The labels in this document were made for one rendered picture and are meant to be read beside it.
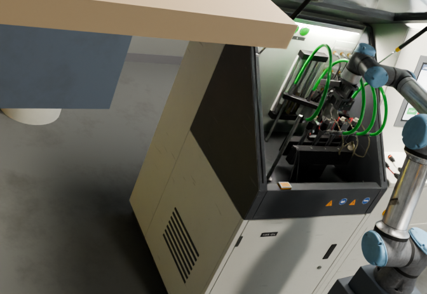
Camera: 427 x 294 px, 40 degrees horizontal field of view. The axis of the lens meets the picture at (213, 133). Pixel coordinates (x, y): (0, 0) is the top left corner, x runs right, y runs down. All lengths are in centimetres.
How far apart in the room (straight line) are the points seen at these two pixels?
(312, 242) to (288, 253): 12
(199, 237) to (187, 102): 62
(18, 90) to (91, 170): 274
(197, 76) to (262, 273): 93
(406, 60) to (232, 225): 107
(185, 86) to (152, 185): 58
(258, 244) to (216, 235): 18
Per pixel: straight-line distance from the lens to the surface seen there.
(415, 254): 211
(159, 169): 293
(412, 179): 197
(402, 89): 225
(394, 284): 219
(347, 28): 266
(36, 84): 77
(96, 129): 383
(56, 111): 375
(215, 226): 247
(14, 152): 350
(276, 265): 267
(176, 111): 278
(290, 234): 252
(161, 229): 291
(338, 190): 246
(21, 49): 74
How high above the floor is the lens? 218
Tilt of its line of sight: 31 degrees down
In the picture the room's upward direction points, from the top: 24 degrees clockwise
